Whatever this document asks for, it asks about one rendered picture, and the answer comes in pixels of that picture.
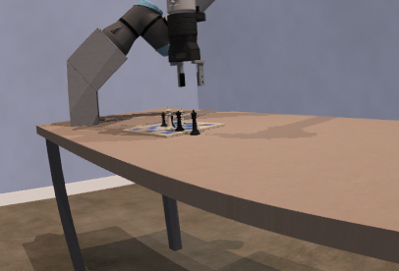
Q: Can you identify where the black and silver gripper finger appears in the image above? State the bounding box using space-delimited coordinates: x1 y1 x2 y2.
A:
170 62 186 87
192 60 204 86

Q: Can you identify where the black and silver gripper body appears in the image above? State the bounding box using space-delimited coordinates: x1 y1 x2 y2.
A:
167 0 205 63

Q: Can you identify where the blue and cream chessboard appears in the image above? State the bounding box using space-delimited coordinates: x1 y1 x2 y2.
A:
121 121 225 137

